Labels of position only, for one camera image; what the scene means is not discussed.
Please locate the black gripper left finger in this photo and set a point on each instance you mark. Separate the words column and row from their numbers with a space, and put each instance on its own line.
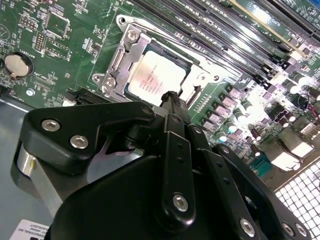
column 62, row 140

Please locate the silver topped CPU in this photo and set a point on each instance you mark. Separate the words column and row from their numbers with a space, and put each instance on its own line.
column 157, row 75

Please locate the metal socket cover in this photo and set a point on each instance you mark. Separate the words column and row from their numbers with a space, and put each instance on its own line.
column 133, row 51

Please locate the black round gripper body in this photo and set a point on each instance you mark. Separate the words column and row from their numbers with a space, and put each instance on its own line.
column 112, row 212

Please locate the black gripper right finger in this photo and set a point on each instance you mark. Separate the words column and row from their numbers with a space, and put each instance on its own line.
column 215, row 165

